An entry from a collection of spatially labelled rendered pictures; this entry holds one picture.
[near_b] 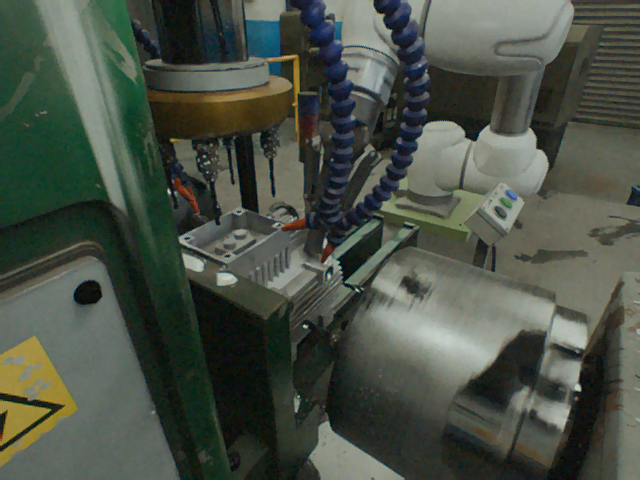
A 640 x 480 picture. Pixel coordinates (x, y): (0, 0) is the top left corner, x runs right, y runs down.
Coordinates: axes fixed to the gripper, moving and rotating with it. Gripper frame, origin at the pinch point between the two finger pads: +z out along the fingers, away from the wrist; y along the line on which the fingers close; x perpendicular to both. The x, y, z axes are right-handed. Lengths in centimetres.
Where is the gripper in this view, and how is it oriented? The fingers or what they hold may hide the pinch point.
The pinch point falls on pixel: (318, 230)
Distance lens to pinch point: 58.1
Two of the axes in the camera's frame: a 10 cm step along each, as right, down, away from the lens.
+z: -2.8, 9.5, 0.9
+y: 8.2, 2.9, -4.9
